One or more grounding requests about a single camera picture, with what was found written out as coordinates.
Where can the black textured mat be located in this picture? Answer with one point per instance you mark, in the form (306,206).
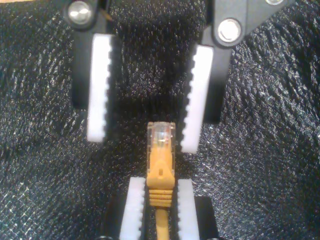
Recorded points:
(262,150)

